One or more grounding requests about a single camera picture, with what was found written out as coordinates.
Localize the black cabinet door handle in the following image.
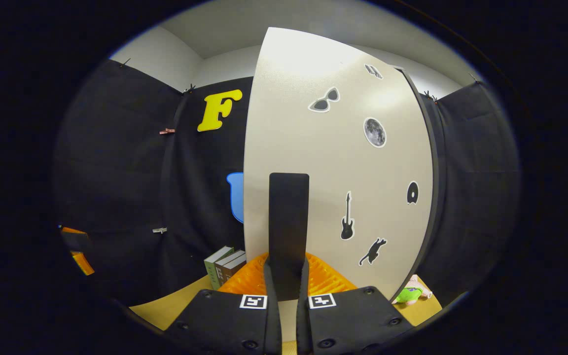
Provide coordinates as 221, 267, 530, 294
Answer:
268, 173, 310, 301

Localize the beige cabinet door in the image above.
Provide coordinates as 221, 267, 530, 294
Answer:
243, 27, 435, 301

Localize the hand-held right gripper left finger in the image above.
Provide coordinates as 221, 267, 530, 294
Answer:
163, 252, 283, 355

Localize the brown book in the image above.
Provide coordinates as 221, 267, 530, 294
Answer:
222, 256, 248, 282
214, 250, 246, 287

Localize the green pink plush toy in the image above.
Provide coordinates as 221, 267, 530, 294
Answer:
391, 275, 433, 306

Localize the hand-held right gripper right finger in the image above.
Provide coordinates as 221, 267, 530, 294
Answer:
296, 251, 415, 355

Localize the green book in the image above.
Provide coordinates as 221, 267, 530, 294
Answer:
204, 246, 234, 290

